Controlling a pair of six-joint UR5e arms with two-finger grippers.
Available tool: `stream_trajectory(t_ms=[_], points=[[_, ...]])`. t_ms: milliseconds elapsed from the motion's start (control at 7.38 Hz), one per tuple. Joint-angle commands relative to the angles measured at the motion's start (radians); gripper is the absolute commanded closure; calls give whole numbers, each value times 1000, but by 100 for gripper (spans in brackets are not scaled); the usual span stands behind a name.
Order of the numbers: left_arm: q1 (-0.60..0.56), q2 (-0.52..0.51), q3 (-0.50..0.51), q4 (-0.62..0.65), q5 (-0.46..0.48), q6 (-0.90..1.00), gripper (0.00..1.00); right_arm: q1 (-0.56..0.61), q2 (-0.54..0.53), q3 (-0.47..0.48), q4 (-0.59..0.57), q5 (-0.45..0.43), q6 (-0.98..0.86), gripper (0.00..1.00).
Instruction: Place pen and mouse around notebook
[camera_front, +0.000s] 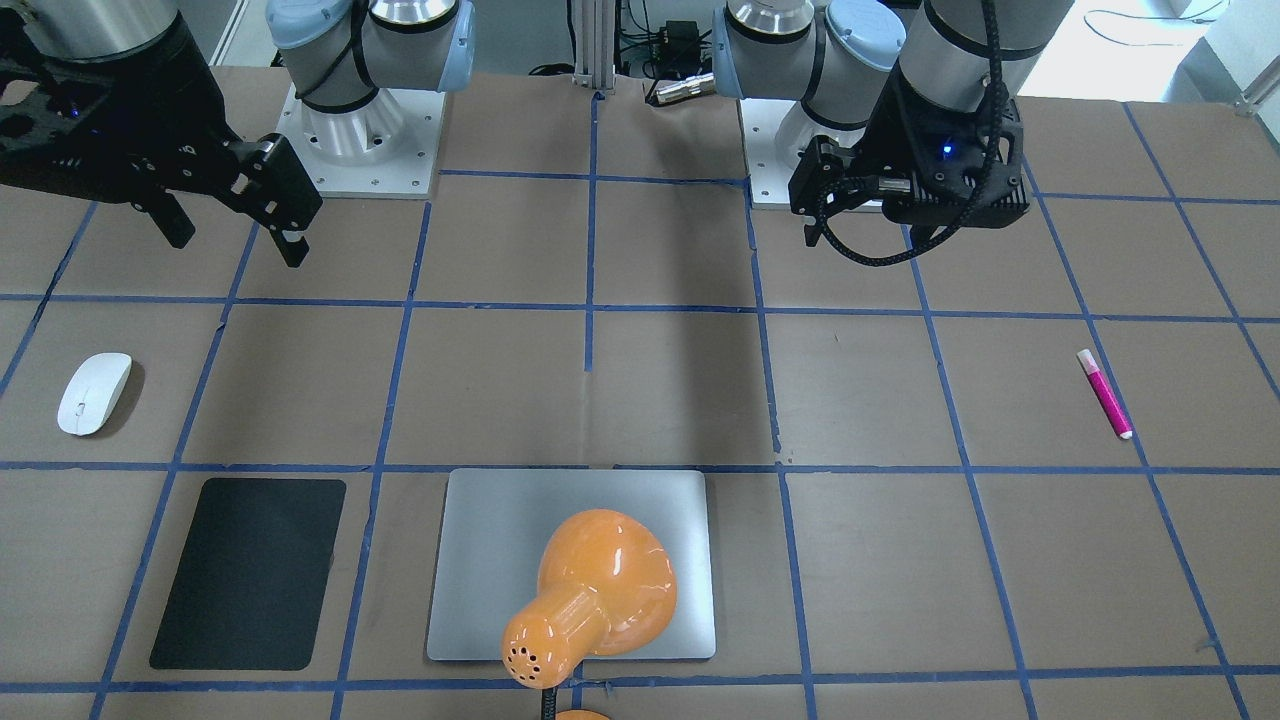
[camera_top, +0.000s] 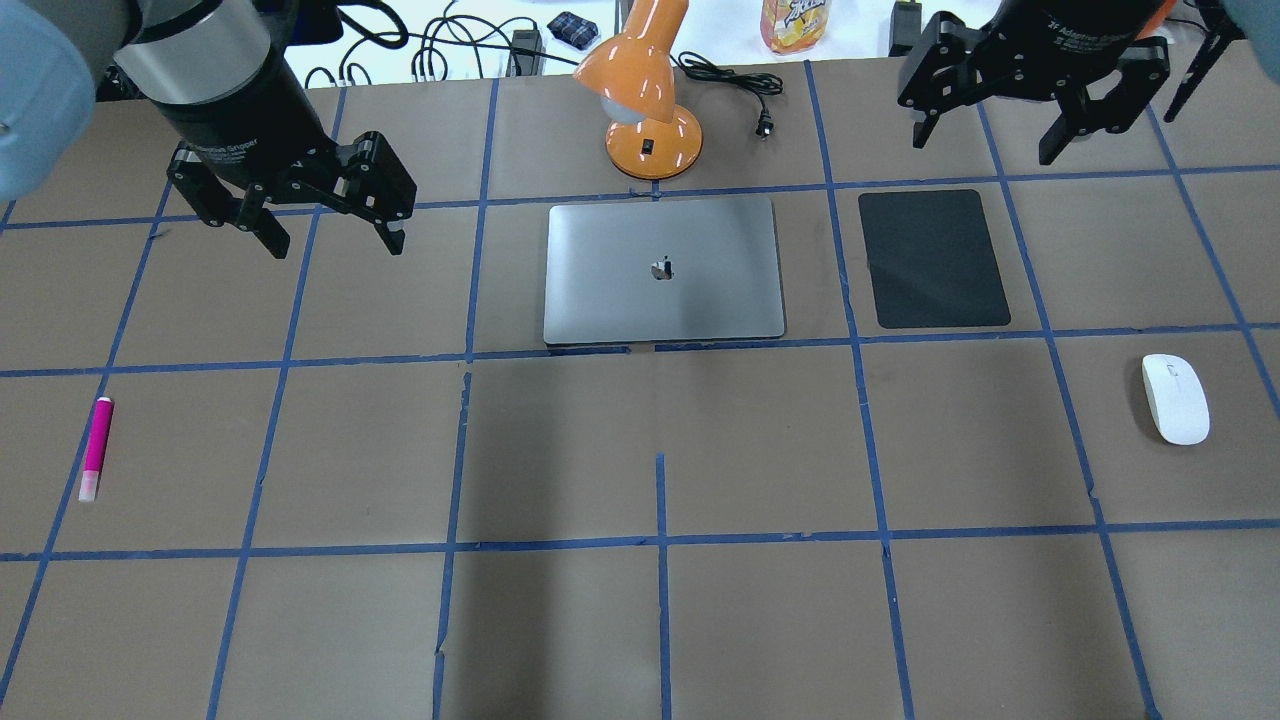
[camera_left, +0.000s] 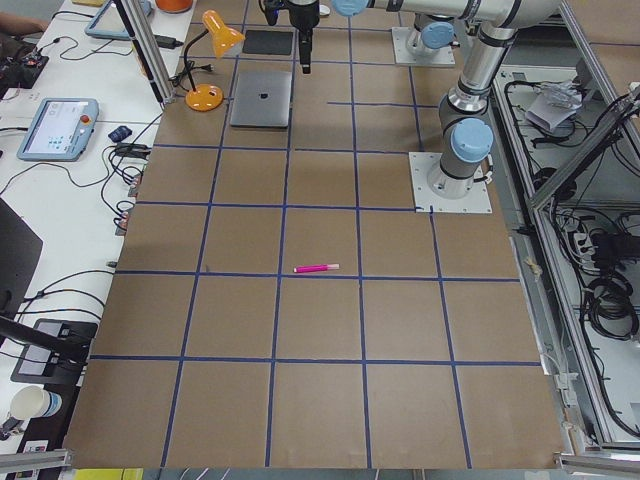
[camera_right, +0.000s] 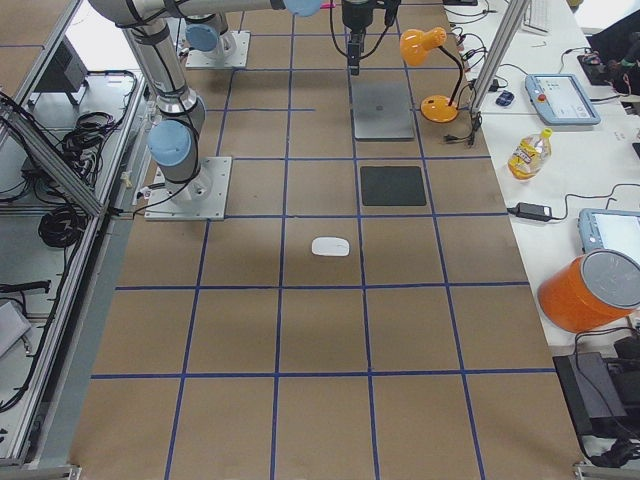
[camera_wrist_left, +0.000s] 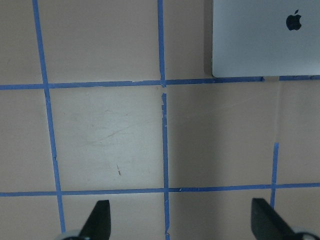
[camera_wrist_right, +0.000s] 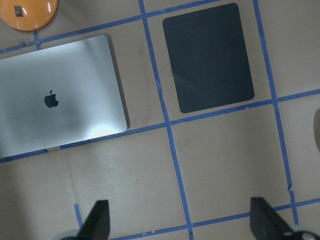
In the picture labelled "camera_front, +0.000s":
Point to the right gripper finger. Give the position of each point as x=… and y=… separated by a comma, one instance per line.
x=167, y=214
x=272, y=186

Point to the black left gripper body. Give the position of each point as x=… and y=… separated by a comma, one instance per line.
x=884, y=137

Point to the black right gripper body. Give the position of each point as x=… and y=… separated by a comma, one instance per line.
x=168, y=118

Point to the white computer mouse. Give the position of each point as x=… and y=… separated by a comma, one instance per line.
x=91, y=394

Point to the pink marker pen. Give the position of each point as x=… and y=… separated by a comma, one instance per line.
x=1105, y=395

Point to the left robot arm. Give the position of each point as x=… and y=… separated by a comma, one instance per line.
x=835, y=57

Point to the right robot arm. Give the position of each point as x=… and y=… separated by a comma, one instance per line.
x=339, y=53

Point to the black mousepad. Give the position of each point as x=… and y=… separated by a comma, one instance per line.
x=251, y=581

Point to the silver laptop notebook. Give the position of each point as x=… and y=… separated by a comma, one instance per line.
x=496, y=524

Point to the silver metal cylinder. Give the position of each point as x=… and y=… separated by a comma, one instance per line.
x=682, y=90

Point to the orange desk lamp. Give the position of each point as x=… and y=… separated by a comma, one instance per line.
x=605, y=586

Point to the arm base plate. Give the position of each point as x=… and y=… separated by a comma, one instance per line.
x=775, y=133
x=385, y=150

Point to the aluminium frame post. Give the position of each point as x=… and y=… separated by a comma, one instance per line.
x=594, y=26

